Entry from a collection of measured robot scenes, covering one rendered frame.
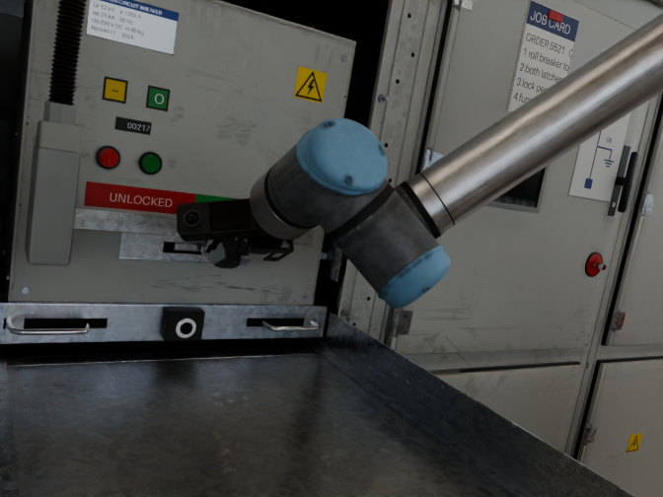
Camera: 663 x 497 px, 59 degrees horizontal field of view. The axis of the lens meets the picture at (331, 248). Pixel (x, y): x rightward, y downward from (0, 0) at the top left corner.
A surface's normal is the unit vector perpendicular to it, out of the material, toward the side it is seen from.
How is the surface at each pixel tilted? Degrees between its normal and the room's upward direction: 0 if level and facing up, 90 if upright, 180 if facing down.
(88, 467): 0
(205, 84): 90
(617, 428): 90
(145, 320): 90
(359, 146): 56
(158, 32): 90
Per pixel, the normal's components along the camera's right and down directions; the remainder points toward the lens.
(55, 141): 0.52, -0.29
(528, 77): 0.51, 0.22
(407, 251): 0.18, 0.03
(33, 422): 0.16, -0.98
